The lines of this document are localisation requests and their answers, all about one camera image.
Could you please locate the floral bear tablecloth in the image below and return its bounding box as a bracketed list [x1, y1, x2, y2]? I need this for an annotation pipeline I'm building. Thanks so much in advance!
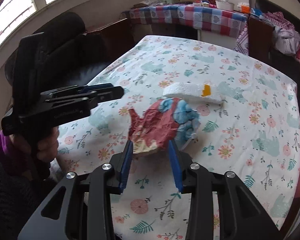
[53, 35, 300, 240]

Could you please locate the left hand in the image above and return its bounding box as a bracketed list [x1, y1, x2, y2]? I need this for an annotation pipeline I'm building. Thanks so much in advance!
[9, 127, 59, 163]

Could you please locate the white styrofoam block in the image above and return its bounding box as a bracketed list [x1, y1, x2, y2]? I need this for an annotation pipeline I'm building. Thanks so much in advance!
[162, 82, 224, 105]

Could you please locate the white round container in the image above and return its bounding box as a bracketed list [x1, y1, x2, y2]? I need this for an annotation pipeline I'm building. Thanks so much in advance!
[216, 0, 234, 11]

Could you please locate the black office chair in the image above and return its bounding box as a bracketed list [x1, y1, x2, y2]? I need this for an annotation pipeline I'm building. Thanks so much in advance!
[4, 11, 108, 100]

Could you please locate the black leather armchair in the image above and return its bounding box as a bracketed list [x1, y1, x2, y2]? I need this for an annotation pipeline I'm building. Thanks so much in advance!
[248, 0, 300, 103]

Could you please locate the orange tissue pack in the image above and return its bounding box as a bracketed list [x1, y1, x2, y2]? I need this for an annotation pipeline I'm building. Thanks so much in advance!
[241, 5, 251, 14]

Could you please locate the pile of clothes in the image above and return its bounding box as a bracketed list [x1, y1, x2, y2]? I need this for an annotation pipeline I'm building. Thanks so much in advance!
[263, 11, 300, 63]

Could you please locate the plaid checkered tablecloth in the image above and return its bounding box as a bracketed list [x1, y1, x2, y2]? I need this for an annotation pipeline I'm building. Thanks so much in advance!
[121, 5, 247, 38]

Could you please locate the red blue paper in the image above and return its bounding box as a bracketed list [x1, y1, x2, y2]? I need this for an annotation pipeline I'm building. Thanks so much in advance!
[128, 98, 200, 156]

